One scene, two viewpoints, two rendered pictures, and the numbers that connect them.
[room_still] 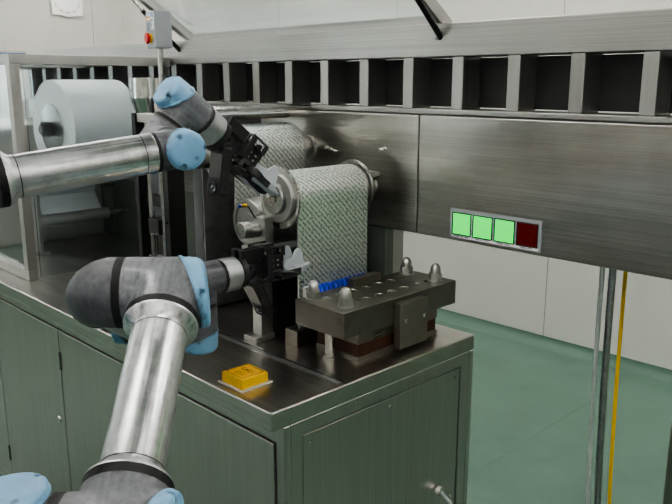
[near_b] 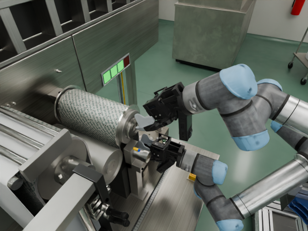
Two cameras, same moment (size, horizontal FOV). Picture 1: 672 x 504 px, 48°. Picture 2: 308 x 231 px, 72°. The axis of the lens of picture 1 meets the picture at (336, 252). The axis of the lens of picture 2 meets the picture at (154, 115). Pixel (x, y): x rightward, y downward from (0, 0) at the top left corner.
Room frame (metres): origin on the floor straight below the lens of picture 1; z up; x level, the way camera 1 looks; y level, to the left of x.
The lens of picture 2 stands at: (1.84, 0.63, 1.74)
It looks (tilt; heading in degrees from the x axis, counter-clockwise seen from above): 42 degrees down; 251
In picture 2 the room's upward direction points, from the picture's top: straight up
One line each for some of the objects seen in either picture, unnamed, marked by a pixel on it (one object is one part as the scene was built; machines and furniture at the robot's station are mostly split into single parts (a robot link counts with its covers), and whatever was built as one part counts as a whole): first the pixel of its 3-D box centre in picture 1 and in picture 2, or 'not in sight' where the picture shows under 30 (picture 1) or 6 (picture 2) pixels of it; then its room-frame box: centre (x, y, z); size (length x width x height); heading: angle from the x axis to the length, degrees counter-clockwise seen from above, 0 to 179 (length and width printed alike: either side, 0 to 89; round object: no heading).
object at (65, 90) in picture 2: (352, 187); (70, 104); (1.93, -0.04, 1.25); 0.15 x 0.01 x 0.15; 44
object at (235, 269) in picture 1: (227, 274); (187, 161); (1.58, 0.24, 1.11); 0.08 x 0.05 x 0.08; 44
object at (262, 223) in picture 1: (257, 279); (138, 173); (1.75, 0.19, 1.05); 0.06 x 0.05 x 0.31; 134
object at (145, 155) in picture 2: (243, 230); (145, 156); (1.73, 0.22, 1.18); 0.04 x 0.02 x 0.04; 44
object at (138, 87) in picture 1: (152, 87); not in sight; (2.35, 0.56, 1.50); 0.14 x 0.14 x 0.06
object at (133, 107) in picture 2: (279, 197); (128, 125); (1.76, 0.13, 1.25); 0.15 x 0.01 x 0.15; 44
